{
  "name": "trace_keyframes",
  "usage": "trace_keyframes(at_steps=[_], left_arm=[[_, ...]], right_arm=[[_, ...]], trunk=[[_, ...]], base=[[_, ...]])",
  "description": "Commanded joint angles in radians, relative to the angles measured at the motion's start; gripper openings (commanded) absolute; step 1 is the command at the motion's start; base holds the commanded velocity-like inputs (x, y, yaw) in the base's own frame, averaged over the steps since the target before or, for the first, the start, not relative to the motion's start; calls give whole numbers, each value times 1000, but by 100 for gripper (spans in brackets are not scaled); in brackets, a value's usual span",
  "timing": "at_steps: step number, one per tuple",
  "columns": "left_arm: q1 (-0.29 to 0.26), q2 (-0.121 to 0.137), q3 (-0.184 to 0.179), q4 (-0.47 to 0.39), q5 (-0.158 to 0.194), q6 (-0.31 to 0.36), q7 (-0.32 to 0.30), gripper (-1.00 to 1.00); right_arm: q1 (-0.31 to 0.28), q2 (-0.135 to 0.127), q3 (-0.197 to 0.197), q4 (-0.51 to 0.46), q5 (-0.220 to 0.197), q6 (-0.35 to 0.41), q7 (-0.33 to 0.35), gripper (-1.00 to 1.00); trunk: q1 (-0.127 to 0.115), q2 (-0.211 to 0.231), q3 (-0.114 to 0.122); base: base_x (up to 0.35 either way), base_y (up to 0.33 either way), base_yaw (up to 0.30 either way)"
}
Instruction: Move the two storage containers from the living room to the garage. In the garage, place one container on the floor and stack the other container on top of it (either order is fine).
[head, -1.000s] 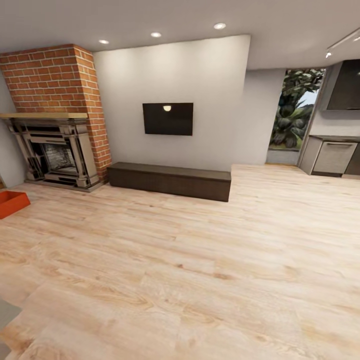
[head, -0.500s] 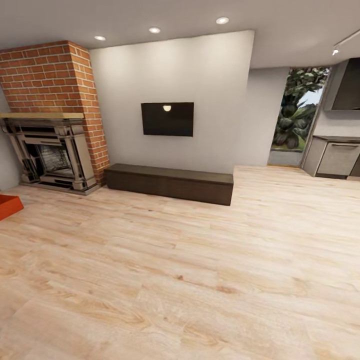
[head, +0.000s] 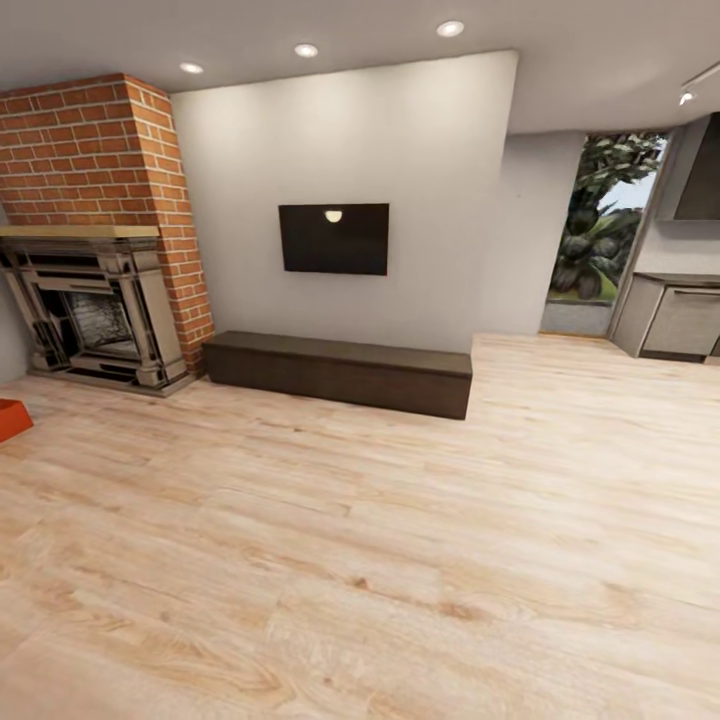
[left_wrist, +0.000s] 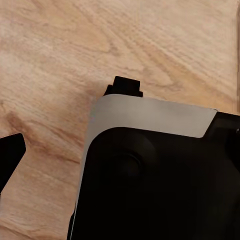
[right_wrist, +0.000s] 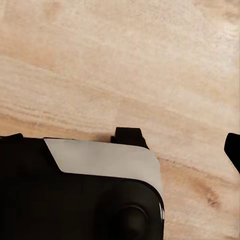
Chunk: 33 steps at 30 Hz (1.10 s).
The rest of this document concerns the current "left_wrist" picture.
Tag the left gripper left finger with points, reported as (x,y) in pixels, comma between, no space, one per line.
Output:
(12,149)

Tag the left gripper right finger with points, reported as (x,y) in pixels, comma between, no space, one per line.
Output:
(232,149)

